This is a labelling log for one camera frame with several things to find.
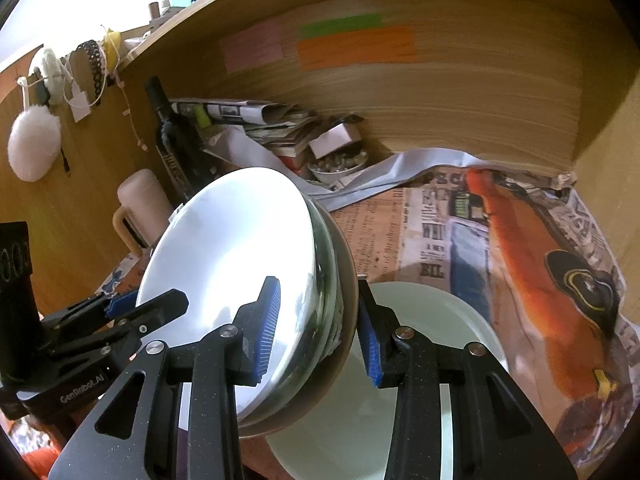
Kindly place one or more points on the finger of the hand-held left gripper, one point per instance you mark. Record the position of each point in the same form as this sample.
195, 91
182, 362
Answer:
120, 305
160, 307

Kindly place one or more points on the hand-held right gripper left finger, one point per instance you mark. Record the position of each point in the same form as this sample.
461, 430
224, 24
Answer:
265, 330

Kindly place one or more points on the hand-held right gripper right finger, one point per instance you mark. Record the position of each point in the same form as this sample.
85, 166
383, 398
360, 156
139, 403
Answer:
370, 345

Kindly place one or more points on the pink bowl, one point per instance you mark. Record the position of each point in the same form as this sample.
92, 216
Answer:
351, 280

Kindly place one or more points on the light green plate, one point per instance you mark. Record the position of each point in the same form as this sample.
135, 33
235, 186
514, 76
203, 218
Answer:
435, 320

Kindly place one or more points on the white bowl with dark spots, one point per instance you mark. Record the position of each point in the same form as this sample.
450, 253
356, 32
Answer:
225, 250

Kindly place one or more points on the beige mug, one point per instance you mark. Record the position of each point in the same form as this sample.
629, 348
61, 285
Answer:
145, 200

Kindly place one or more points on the white fluffy pompom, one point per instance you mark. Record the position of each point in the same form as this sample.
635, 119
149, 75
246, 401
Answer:
32, 145

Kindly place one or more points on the dark wine bottle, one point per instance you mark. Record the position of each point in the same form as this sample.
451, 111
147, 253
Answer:
172, 140

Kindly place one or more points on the newspaper print table cover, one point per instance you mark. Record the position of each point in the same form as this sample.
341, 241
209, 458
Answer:
525, 270

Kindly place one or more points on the small white dish of shells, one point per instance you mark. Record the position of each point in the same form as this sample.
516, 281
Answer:
335, 170

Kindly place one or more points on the grey folded sheet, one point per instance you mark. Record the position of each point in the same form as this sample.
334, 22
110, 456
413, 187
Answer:
400, 170

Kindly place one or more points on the small white cardboard box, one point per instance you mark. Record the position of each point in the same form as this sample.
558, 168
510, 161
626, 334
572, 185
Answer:
332, 137

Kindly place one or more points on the stack of newspapers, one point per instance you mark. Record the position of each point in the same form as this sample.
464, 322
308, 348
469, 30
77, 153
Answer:
260, 125

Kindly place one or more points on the white paper tag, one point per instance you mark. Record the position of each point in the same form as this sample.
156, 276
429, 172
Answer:
78, 102

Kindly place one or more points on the dark spotted headband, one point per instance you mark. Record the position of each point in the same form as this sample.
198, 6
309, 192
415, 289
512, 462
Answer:
92, 65

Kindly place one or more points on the white fluffy headband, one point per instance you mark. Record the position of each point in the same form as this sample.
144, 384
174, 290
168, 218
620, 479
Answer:
45, 67

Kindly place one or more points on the yellow headband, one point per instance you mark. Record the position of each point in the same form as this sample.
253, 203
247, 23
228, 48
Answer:
112, 45

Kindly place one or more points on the pink sticky note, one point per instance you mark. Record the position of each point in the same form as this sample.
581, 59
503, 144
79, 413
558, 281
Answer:
250, 47

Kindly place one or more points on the small brown tube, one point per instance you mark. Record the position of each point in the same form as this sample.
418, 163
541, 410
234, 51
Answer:
153, 12

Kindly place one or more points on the orange sticky note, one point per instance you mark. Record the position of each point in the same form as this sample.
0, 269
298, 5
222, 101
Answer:
355, 47

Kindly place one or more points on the green sticky note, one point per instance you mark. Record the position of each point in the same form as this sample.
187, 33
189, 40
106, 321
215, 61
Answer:
340, 25

